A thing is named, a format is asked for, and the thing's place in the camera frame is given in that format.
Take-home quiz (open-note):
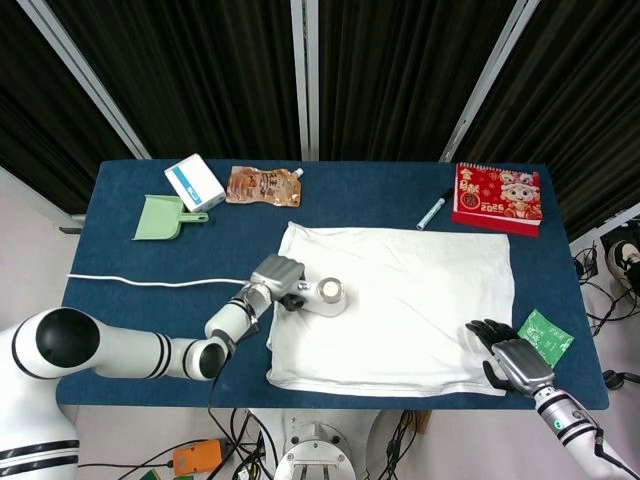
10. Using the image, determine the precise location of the white handheld steam iron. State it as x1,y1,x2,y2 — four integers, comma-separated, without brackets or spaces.
273,276,350,320

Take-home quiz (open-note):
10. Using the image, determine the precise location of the white metal frame post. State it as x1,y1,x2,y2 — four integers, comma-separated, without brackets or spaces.
16,0,153,162
439,0,542,164
290,0,322,163

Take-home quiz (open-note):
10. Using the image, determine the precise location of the red 2026 desk calendar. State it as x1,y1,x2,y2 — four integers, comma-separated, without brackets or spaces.
450,161,544,239

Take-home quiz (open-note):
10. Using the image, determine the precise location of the white shirt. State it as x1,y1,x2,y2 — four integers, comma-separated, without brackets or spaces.
265,221,517,399

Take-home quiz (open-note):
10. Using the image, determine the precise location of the blue table cloth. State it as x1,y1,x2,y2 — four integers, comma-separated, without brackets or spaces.
54,158,611,412

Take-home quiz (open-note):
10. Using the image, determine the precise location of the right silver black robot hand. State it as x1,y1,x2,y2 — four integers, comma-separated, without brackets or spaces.
464,318,558,399

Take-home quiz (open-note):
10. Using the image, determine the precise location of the brown spouted food pouch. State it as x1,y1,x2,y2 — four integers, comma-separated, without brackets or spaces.
224,165,306,207

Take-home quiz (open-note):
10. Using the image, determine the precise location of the black curtain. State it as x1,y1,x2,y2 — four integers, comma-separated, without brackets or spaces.
0,0,640,241

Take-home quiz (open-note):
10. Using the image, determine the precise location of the black and white shoe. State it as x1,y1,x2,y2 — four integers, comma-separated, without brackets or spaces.
605,238,640,290

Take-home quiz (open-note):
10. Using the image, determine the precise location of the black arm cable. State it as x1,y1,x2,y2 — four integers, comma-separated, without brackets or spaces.
206,344,237,444

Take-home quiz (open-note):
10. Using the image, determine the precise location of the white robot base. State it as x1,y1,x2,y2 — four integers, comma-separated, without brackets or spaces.
246,409,384,480

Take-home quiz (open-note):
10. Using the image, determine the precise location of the orange box device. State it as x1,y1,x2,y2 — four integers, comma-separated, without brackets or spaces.
171,438,225,477

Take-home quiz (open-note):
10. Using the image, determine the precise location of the green foil packet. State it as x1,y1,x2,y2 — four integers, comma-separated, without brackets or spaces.
515,308,576,371

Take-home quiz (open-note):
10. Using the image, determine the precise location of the white and blue cardboard box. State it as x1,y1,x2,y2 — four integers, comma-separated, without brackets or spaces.
163,154,227,213

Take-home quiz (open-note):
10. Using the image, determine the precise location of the green and white marker pen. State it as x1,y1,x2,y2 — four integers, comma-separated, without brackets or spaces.
415,187,456,232

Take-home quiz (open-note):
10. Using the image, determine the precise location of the white cable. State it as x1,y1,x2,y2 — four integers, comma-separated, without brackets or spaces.
65,272,252,290

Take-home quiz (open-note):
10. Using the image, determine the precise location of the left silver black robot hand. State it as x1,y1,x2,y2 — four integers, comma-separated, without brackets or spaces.
247,254,308,312

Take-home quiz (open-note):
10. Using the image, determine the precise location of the green plastic dustpan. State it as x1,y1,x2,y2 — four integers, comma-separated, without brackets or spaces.
131,193,210,243

